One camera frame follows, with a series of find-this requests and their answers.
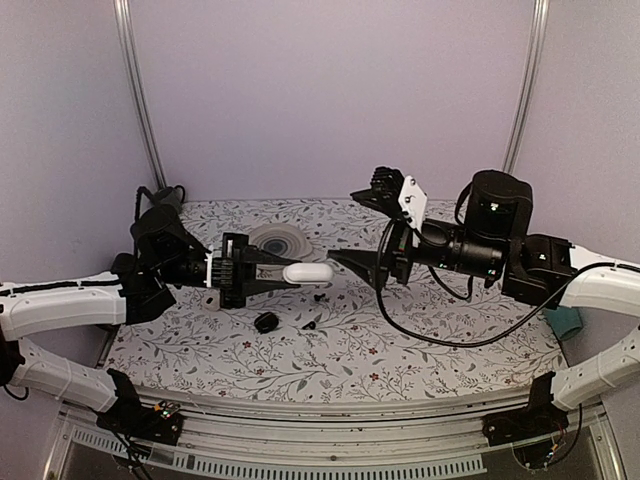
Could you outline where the white earbud case small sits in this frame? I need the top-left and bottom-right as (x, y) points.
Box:
(202, 295), (220, 312)

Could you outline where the teal cup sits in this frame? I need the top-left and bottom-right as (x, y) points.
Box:
(544, 307), (584, 341)

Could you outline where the grey mug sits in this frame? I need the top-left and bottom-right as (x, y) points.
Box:
(151, 185), (186, 213)

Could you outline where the left aluminium frame post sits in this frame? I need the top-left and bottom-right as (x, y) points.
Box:
(113, 0), (167, 189)

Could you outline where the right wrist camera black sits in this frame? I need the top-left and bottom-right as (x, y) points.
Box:
(370, 166), (428, 230)

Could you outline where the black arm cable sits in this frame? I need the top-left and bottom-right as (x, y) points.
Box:
(375, 224), (616, 347)
(133, 185), (211, 254)

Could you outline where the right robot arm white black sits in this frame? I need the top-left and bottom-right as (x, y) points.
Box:
(328, 167), (639, 349)

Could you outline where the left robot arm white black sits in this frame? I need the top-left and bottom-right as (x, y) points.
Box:
(1, 205), (297, 434)

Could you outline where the black open earbud case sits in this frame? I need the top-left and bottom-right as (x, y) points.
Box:
(254, 312), (280, 334)

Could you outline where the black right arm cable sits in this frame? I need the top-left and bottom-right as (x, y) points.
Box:
(375, 224), (616, 347)

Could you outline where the aluminium front rail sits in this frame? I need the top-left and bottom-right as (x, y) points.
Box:
(43, 389), (630, 479)

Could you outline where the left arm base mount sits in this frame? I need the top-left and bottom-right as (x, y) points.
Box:
(96, 369), (184, 446)

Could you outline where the aluminium frame post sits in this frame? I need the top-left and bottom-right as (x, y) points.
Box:
(502, 0), (550, 174)
(113, 0), (167, 189)

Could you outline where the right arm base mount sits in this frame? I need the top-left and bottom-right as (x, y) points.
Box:
(482, 372), (569, 446)

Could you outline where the white oval earbud case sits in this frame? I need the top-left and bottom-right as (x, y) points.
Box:
(282, 263), (333, 285)

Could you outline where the right aluminium frame post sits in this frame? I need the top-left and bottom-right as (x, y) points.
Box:
(502, 0), (550, 174)

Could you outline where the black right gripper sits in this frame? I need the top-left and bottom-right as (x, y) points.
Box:
(327, 219), (504, 292)

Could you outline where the grey swirl ceramic plate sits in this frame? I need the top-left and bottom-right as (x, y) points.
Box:
(249, 223), (313, 259)

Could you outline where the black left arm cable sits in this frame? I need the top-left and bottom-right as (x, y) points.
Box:
(133, 185), (211, 254)

